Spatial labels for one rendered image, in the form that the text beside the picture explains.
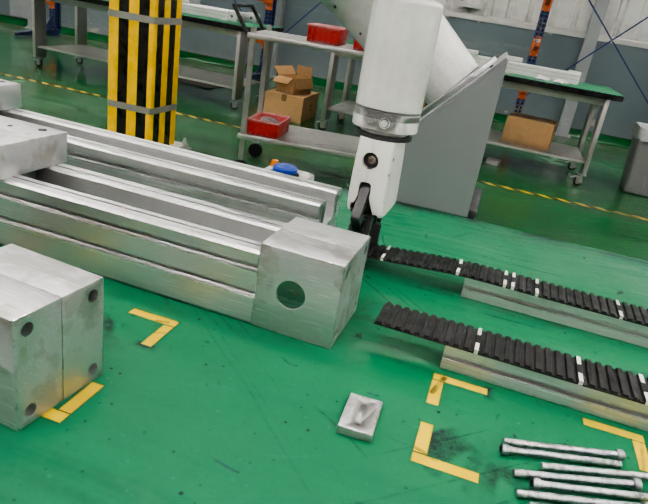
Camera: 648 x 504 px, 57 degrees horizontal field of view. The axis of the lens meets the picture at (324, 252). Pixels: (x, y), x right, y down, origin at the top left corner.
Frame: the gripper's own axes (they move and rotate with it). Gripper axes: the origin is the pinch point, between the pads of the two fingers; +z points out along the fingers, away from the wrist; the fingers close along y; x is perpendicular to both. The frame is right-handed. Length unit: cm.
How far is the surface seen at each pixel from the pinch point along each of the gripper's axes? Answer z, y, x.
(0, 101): -7, 1, 62
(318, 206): -5.2, -5.0, 5.6
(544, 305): 1.2, -2.0, -24.8
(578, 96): 10, 459, -59
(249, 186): -5.4, -4.7, 15.6
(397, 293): 3.1, -6.4, -7.0
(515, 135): 53, 477, -20
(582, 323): 2.2, -2.0, -29.7
